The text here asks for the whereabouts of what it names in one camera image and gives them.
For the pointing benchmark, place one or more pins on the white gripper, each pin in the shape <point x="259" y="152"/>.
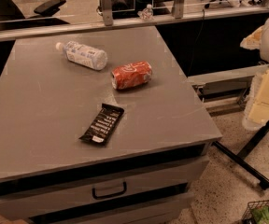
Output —
<point x="257" y="111"/>

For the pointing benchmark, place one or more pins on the red coke can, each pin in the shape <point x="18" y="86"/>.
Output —
<point x="131" y="75"/>

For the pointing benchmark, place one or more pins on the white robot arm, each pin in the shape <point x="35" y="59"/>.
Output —
<point x="259" y="39"/>

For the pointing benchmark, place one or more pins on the grey low shelf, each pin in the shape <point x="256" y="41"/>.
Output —
<point x="226" y="85"/>

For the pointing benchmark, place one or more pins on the black metal stand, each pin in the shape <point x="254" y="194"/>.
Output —
<point x="239" y="158"/>

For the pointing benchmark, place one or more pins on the grey drawer cabinet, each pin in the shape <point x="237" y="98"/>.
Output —
<point x="47" y="103"/>

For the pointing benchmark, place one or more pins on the black snack bar wrapper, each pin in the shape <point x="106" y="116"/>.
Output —
<point x="103" y="125"/>

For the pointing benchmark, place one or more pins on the clear plastic water bottle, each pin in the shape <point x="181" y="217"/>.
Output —
<point x="84" y="55"/>

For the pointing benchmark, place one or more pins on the black office chair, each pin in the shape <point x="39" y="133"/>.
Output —
<point x="12" y="18"/>

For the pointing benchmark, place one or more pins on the wire basket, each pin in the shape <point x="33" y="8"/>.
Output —
<point x="247" y="218"/>

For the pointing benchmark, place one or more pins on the black drawer handle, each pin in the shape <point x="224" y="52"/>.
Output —
<point x="109" y="190"/>

